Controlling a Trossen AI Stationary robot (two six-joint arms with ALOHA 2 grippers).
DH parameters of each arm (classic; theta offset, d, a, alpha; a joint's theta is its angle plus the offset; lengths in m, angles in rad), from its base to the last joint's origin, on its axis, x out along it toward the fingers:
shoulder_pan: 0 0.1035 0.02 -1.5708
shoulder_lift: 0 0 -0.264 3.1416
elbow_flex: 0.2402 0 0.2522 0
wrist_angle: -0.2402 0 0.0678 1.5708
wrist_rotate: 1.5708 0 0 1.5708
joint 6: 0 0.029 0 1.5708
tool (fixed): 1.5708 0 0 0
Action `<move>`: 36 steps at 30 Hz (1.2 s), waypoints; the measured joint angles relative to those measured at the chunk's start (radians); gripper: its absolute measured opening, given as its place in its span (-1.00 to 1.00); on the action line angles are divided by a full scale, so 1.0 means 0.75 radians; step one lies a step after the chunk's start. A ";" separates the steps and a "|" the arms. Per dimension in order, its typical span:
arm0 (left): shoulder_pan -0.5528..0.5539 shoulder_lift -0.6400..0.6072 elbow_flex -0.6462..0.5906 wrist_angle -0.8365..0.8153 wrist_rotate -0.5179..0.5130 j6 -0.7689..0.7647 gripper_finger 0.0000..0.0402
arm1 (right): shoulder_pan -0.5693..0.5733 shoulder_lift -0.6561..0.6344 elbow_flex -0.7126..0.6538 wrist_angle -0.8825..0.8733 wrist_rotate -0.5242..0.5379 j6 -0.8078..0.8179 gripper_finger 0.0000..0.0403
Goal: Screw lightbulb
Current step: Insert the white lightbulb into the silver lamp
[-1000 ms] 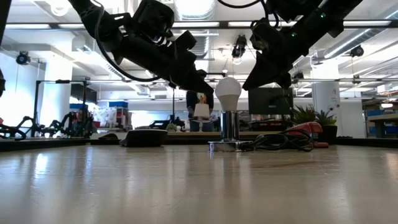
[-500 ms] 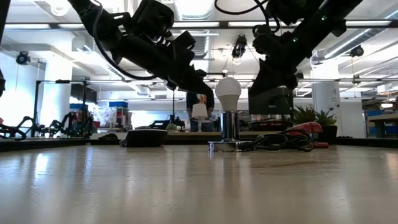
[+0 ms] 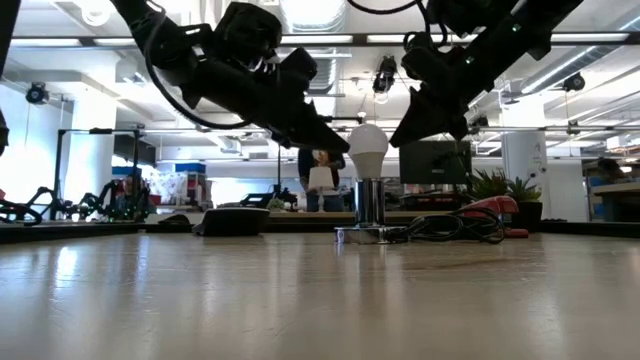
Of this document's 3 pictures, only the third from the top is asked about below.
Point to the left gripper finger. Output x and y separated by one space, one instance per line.
305 130

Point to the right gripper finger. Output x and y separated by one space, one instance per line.
425 120

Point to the white lightbulb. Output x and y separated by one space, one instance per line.
367 145

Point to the chrome lamp socket base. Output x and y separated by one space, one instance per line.
370 202

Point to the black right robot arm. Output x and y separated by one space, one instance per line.
520 30

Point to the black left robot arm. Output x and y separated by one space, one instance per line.
165 40

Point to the black background robot arm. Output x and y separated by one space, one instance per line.
95 200

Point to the black monitor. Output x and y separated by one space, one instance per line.
435 162

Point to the person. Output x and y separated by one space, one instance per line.
131 192
336 161

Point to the white table lamp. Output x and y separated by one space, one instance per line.
320 178

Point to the black background machine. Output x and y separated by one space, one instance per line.
260 201

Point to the large beige desk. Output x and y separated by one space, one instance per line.
300 217

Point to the red stapler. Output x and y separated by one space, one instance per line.
495 204

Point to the grey calculator black keys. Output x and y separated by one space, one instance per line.
232 222

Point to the small potted succulent plant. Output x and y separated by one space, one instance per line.
525 210

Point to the wooden workbench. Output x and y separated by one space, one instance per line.
620 189

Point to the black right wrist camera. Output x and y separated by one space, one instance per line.
422 50

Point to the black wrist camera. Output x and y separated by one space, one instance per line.
422 50
247 30

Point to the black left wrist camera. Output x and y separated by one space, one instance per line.
247 30

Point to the black metal gantry frame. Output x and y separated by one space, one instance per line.
100 131

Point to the black aluminium table frame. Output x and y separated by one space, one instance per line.
75 232

